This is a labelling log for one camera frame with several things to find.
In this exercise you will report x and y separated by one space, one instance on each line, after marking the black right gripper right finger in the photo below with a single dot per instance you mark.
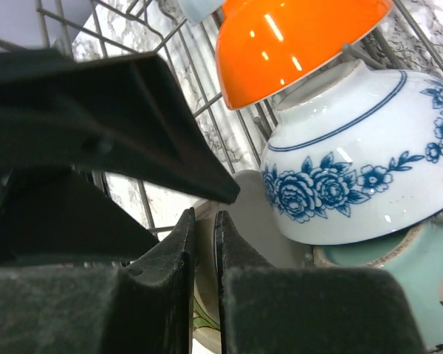
264 309

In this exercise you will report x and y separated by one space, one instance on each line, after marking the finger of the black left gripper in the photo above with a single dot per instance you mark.
125 115
54 215

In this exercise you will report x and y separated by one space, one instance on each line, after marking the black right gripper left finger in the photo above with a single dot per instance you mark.
145 307

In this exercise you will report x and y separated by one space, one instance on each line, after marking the beige patterned bowl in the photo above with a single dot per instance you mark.
253 219

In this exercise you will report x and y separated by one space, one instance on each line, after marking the grey bowl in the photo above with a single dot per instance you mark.
195 11

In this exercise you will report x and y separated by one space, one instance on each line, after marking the white round bowl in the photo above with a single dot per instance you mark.
265 46

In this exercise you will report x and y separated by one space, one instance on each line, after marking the celadon green bowl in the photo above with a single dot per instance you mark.
415 258

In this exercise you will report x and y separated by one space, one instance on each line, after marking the blue floral bowl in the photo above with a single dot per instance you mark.
357 154

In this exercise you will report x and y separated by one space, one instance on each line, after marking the grey wire dish rack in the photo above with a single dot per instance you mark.
411 36

